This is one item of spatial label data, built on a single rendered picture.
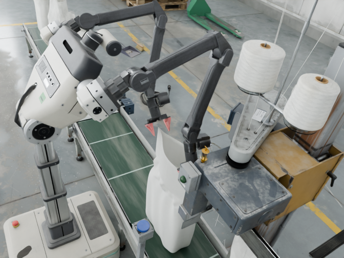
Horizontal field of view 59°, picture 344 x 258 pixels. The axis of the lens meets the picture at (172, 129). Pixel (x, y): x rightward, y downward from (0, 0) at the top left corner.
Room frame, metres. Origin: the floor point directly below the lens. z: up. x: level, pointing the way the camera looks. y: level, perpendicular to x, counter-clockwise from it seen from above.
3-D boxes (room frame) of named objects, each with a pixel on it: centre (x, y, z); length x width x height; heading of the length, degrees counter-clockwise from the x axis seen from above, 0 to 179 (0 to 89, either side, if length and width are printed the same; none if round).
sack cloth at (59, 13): (3.15, 1.37, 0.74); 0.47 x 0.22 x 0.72; 37
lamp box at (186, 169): (0.77, -0.09, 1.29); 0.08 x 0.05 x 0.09; 36
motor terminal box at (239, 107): (1.26, -0.32, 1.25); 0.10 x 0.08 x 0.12; 151
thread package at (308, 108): (0.90, -0.45, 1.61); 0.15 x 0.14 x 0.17; 36
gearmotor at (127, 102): (2.52, 0.54, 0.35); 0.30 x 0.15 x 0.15; 36
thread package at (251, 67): (1.11, -0.30, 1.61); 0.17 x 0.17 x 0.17
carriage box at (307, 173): (0.99, -0.53, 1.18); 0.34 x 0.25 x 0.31; 126
